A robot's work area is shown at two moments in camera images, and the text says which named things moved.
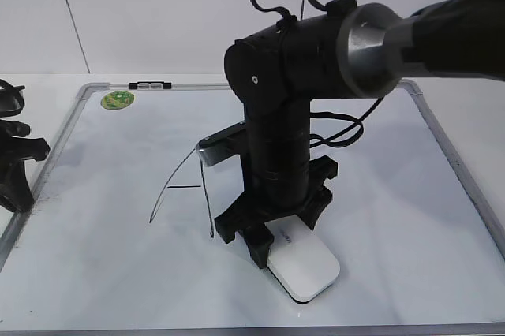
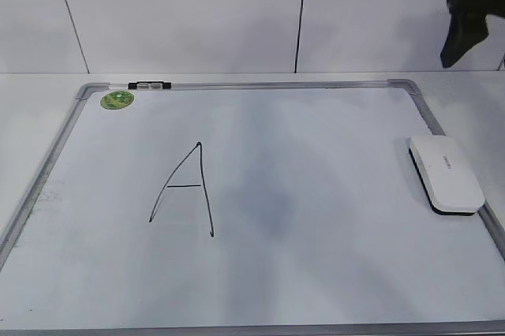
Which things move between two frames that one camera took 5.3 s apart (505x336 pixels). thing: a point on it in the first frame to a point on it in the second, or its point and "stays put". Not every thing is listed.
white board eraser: (299, 261) to (447, 181)
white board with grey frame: (117, 237) stays put
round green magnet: (117, 100) stays put
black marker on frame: (149, 85) stays put
